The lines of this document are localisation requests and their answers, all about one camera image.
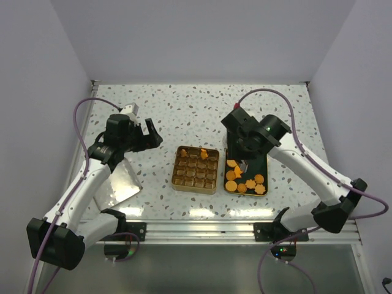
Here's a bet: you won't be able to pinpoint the silver metal tongs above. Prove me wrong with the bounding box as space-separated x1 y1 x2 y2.
239 159 249 173

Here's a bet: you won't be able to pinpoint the fish cookie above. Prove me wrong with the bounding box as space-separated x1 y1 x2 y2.
200 149 208 160
234 166 243 178

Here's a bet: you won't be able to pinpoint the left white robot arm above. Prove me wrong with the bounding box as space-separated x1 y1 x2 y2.
26 113 163 270

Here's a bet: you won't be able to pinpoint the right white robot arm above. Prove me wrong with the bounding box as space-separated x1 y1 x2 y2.
221 107 368 241

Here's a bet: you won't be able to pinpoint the green cookie tray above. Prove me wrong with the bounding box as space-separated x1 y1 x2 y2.
223 150 268 197

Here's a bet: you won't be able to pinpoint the swirl butter cookie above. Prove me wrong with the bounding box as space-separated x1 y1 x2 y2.
237 183 247 194

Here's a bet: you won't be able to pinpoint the bottom large round cookie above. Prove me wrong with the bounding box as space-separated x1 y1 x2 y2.
225 181 238 192

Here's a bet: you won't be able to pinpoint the silver tin lid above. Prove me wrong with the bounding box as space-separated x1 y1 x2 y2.
94 159 143 211

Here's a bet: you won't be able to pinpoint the gold cookie tin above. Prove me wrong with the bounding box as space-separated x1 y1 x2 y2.
171 146 220 195

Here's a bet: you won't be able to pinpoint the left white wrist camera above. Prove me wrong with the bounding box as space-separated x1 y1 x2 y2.
119 103 138 124

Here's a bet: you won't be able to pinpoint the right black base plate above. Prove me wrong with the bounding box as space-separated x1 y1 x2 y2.
253 222 301 243

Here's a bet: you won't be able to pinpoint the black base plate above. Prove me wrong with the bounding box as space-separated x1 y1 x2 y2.
126 222 147 242
253 222 301 243

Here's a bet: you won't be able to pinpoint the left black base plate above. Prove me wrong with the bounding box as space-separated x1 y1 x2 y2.
126 222 147 242

